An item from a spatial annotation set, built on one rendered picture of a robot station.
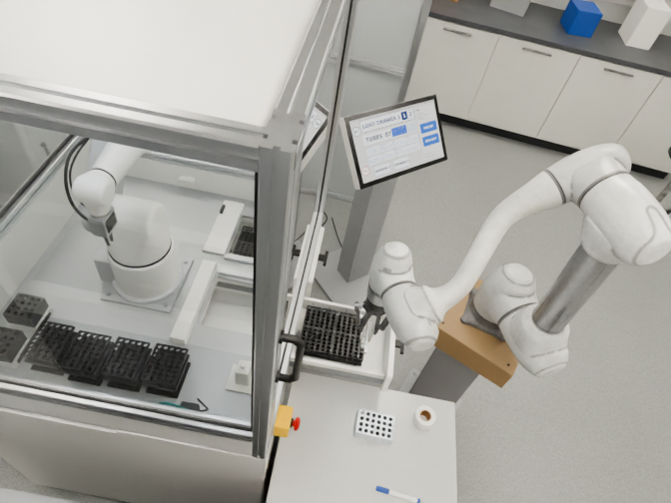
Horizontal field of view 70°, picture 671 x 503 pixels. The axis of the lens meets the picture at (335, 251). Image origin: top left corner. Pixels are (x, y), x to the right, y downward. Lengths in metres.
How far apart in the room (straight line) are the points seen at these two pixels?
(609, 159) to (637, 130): 3.33
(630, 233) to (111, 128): 1.04
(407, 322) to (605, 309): 2.50
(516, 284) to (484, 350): 0.29
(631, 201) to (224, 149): 0.94
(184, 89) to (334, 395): 1.27
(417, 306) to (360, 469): 0.66
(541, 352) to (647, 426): 1.64
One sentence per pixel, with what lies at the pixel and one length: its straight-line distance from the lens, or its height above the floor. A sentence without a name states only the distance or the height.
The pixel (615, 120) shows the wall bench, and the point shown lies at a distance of 4.57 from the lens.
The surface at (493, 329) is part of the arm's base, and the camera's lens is 1.89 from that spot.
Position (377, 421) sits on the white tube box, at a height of 0.78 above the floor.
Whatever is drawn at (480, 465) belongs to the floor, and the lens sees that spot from 2.65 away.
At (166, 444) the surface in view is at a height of 0.90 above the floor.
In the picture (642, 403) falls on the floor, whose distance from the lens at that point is 3.30.
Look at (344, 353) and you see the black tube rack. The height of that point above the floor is 0.90.
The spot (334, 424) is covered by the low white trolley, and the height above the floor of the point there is 0.76.
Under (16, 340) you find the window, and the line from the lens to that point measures 1.24.
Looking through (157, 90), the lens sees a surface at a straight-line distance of 0.68.
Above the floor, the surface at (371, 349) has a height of 0.84.
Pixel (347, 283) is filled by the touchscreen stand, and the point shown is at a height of 0.04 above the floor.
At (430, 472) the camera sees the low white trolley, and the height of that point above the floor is 0.76.
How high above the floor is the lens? 2.32
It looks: 49 degrees down
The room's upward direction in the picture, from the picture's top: 12 degrees clockwise
